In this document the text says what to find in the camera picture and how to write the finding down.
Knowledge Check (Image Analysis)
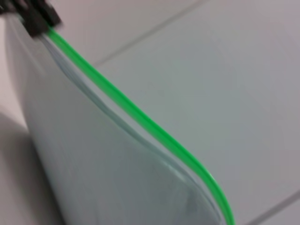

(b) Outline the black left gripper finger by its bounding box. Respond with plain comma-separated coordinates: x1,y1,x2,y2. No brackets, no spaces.
21,10,51,38
35,0,62,27

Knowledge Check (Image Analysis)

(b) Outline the clear document bag green zipper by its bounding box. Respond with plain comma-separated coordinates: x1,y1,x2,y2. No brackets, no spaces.
4,14,236,225

